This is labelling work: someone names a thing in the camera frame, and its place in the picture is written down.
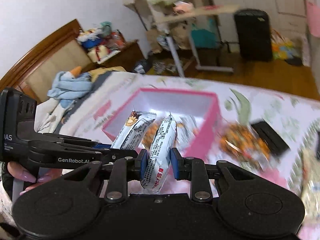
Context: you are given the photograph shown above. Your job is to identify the black air purifier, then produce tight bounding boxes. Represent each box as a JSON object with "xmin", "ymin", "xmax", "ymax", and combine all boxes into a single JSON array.
[{"xmin": 234, "ymin": 9, "xmax": 273, "ymax": 62}]

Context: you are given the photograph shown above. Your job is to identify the peanut snack bag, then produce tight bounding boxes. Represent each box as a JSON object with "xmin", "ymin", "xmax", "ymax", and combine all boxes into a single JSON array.
[
  {"xmin": 142, "ymin": 118, "xmax": 199, "ymax": 150},
  {"xmin": 219, "ymin": 122, "xmax": 271, "ymax": 170}
]

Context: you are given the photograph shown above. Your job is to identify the wooden nightstand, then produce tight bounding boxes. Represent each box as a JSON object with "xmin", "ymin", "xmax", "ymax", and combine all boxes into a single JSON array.
[{"xmin": 96, "ymin": 39, "xmax": 146, "ymax": 73}]

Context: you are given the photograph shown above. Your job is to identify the wooden bed frame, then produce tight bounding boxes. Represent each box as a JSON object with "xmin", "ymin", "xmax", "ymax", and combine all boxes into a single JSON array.
[{"xmin": 1, "ymin": 19, "xmax": 96, "ymax": 103}]

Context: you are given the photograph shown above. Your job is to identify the blue plush toy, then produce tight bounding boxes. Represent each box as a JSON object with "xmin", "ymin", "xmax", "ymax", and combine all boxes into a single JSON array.
[{"xmin": 47, "ymin": 72, "xmax": 93, "ymax": 109}]

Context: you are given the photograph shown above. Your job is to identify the white wafer bar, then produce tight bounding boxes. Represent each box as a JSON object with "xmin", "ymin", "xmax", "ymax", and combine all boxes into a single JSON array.
[
  {"xmin": 140, "ymin": 114, "xmax": 177, "ymax": 194},
  {"xmin": 111, "ymin": 111, "xmax": 157, "ymax": 150}
]

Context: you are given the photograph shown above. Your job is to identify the black snack pack left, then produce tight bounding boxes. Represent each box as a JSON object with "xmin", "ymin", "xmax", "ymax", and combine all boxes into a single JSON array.
[{"xmin": 251, "ymin": 120, "xmax": 290, "ymax": 157}]

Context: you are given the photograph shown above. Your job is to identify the floral bed sheet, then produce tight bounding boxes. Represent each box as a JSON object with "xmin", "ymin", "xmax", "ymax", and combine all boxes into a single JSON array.
[{"xmin": 0, "ymin": 71, "xmax": 320, "ymax": 230}]

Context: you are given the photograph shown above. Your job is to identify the pink cardboard box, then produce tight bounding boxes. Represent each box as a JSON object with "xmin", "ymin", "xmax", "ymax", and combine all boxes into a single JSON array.
[{"xmin": 102, "ymin": 88, "xmax": 222, "ymax": 161}]

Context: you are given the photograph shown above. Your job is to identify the pink hanging cloth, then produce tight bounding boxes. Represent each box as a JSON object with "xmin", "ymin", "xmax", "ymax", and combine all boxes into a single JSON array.
[{"xmin": 306, "ymin": 0, "xmax": 320, "ymax": 38}]

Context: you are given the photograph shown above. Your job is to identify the colourful toy box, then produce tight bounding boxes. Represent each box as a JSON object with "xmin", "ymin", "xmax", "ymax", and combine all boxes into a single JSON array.
[{"xmin": 271, "ymin": 29, "xmax": 301, "ymax": 60}]

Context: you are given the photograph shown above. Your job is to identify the peanut snack bag front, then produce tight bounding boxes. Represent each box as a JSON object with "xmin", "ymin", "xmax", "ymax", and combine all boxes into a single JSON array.
[{"xmin": 142, "ymin": 118, "xmax": 199, "ymax": 150}]

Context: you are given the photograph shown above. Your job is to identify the peanut snack bag back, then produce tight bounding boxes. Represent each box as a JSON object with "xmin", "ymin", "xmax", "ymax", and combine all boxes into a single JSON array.
[{"xmin": 219, "ymin": 122, "xmax": 271, "ymax": 170}]

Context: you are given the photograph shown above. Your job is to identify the white rolling side table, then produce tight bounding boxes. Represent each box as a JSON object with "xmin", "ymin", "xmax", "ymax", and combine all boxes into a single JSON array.
[{"xmin": 152, "ymin": 3, "xmax": 241, "ymax": 78}]

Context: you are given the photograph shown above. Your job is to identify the left hand with pink nails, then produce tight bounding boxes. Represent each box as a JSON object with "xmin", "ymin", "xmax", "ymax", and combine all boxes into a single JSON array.
[{"xmin": 7, "ymin": 161, "xmax": 62, "ymax": 196}]

